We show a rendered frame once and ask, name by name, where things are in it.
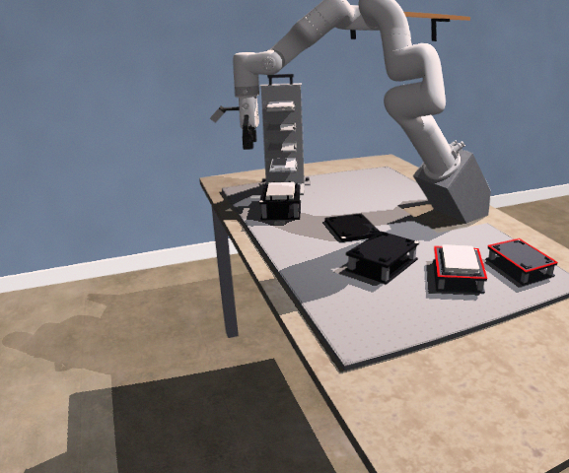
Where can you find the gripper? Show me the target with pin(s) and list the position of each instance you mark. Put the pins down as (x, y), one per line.
(249, 118)

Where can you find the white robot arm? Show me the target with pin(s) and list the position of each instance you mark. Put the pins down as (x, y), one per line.
(404, 61)

